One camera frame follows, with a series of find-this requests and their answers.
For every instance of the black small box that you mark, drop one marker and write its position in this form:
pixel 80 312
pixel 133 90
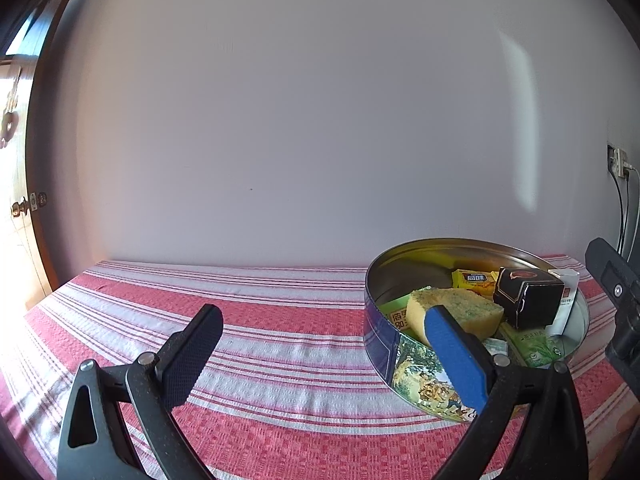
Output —
pixel 530 298

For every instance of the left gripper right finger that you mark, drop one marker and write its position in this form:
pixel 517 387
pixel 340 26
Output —
pixel 551 443

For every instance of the round metal tin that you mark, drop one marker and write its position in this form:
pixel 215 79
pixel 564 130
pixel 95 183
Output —
pixel 410 367

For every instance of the yellow snack packet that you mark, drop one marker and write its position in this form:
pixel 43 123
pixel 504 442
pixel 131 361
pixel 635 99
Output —
pixel 482 283

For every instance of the green tea packet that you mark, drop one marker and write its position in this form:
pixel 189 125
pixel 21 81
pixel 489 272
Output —
pixel 532 348

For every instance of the striped red white cloth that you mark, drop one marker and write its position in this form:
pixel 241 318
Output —
pixel 289 392

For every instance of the white wall power adapter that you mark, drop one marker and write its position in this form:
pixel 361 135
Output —
pixel 617 162

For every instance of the wooden door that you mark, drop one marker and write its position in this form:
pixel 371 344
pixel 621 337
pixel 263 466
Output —
pixel 24 280

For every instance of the brass door knob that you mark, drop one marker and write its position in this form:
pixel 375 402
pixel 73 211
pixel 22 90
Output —
pixel 28 204

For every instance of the yellow sponge block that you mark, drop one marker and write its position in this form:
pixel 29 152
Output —
pixel 474 313

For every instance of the green tissue pack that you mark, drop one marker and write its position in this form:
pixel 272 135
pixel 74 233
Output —
pixel 395 311

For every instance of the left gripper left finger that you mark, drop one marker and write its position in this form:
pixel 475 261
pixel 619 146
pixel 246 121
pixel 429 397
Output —
pixel 95 442

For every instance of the white small box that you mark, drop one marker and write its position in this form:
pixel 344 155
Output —
pixel 570 279

